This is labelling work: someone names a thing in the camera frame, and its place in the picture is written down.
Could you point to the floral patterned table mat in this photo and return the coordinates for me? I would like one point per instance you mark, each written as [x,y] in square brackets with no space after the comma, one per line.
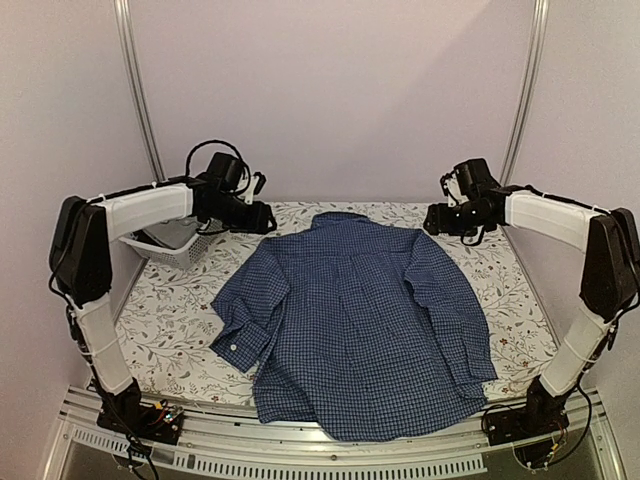
[168,324]

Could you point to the aluminium corner post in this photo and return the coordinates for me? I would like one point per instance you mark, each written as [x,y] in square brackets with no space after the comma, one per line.
[133,71]
[528,85]

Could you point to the white plastic basket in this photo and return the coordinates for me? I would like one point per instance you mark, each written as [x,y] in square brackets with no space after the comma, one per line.
[183,258]

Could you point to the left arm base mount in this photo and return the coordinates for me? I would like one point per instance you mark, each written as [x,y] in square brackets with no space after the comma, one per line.
[159,422]

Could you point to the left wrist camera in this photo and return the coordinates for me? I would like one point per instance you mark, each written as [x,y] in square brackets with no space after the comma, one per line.
[254,187]

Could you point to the grey folded shirt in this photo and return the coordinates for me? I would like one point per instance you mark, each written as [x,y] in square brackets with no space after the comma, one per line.
[173,234]

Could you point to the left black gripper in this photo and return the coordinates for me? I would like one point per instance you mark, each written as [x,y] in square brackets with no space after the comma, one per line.
[260,221]

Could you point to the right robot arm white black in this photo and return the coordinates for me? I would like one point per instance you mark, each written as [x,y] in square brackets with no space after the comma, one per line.
[565,260]

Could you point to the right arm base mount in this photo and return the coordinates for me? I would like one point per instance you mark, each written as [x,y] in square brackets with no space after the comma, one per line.
[503,424]

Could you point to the aluminium front rail frame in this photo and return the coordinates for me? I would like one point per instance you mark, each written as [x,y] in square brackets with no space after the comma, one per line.
[228,442]

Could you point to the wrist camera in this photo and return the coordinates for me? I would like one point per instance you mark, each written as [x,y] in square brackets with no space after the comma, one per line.
[254,187]
[448,184]

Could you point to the blue plaid long sleeve shirt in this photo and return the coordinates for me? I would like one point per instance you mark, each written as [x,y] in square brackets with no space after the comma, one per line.
[371,331]

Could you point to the right aluminium corner post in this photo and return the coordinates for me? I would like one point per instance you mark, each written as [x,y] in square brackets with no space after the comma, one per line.
[528,85]

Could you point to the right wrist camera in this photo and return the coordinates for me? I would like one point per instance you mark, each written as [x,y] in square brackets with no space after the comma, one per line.
[448,184]

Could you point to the left aluminium corner post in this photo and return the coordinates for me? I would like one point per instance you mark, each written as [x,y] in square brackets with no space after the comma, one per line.
[133,71]

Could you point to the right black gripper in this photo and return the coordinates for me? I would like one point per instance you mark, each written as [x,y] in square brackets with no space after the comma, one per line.
[440,223]

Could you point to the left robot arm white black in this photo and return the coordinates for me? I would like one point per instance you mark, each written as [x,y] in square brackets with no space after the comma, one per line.
[80,254]

